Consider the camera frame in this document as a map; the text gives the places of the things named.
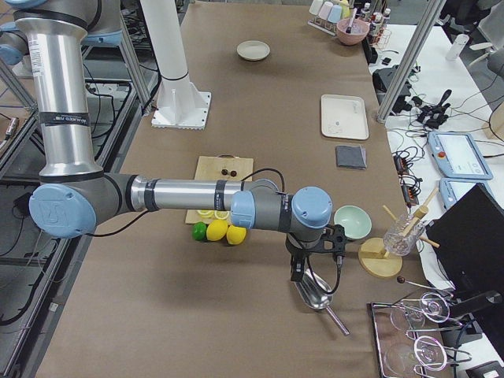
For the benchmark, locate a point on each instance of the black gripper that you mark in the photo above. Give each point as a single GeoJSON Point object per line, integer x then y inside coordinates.
{"type": "Point", "coordinates": [296, 249]}

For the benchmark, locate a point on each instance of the beige shallow plate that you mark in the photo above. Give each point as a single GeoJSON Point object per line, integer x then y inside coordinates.
{"type": "Point", "coordinates": [253, 50]}

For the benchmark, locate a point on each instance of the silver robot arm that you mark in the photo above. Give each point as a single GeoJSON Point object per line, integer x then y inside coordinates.
{"type": "Point", "coordinates": [76, 195]}

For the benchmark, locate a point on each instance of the cream rabbit tray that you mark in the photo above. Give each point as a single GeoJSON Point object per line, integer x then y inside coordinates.
{"type": "Point", "coordinates": [343, 117]}

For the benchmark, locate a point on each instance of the steel scoop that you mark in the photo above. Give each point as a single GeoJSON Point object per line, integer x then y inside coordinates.
{"type": "Point", "coordinates": [311, 289]}

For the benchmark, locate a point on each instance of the yellow lemon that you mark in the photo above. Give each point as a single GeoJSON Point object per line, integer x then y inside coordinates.
{"type": "Point", "coordinates": [217, 230]}
{"type": "Point", "coordinates": [236, 235]}

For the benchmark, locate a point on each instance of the mint green bowl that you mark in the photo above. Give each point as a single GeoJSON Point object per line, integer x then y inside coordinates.
{"type": "Point", "coordinates": [356, 222]}

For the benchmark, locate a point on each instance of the wooden cup stand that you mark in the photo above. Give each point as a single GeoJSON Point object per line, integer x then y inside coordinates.
{"type": "Point", "coordinates": [372, 254]}

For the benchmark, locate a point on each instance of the lemon slice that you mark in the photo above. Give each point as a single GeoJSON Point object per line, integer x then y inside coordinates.
{"type": "Point", "coordinates": [206, 214]}
{"type": "Point", "coordinates": [221, 215]}

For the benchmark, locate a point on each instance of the clear glass cup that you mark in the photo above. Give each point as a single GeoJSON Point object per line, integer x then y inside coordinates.
{"type": "Point", "coordinates": [399, 242]}

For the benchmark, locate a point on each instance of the green lime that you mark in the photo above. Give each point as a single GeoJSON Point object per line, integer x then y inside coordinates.
{"type": "Point", "coordinates": [198, 231]}

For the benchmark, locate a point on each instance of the grey folded cloth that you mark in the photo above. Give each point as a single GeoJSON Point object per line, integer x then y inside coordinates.
{"type": "Point", "coordinates": [350, 157]}

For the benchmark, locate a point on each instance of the bamboo cutting board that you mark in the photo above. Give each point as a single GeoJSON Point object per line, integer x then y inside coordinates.
{"type": "Point", "coordinates": [209, 168]}

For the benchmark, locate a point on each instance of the black wine glass rack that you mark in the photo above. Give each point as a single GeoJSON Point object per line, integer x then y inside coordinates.
{"type": "Point", "coordinates": [386, 335]}

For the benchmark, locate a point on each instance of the blue teach pendant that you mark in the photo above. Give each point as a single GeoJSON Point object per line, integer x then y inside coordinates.
{"type": "Point", "coordinates": [458, 156]}
{"type": "Point", "coordinates": [452, 190]}

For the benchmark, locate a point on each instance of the black monitor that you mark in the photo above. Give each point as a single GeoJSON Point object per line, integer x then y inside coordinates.
{"type": "Point", "coordinates": [470, 238]}

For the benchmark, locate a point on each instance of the white cup rack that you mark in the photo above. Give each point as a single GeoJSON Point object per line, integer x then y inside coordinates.
{"type": "Point", "coordinates": [323, 25]}

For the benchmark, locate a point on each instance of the pink bowl with ice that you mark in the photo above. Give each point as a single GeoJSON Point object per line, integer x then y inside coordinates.
{"type": "Point", "coordinates": [359, 30]}

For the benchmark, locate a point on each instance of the blue cup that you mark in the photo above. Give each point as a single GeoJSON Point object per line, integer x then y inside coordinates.
{"type": "Point", "coordinates": [335, 14]}

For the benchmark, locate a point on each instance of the pink cup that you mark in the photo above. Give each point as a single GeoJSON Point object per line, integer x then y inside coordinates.
{"type": "Point", "coordinates": [325, 10]}

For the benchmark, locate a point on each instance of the mint cup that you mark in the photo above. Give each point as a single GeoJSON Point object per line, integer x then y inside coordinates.
{"type": "Point", "coordinates": [315, 7]}

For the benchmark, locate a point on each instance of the white bottle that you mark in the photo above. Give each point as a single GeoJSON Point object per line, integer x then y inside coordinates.
{"type": "Point", "coordinates": [457, 47]}

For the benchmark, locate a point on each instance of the white camera post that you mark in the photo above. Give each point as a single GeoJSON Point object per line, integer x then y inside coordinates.
{"type": "Point", "coordinates": [179, 102]}

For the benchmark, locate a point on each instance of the aluminium frame post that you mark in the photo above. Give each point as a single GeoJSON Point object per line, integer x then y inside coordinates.
{"type": "Point", "coordinates": [413, 49]}

